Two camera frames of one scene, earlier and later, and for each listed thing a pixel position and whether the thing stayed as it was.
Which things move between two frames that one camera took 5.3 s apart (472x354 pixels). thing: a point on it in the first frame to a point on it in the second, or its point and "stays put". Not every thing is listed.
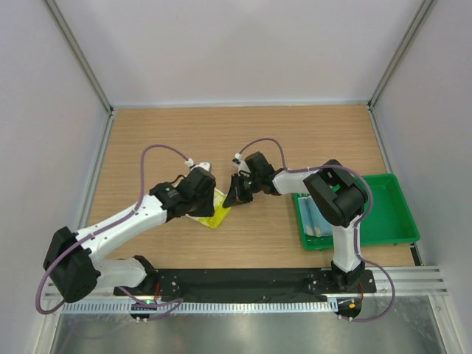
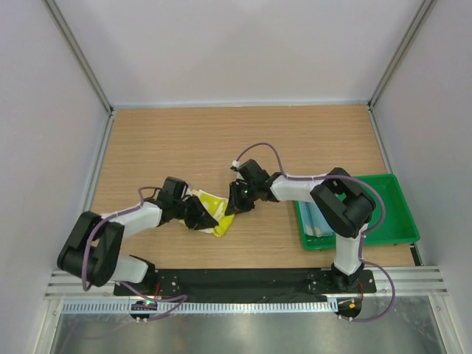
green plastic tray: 389,220 stays put
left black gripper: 208,209 to 200,217
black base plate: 254,284 stays put
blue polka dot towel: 314,222 stays put
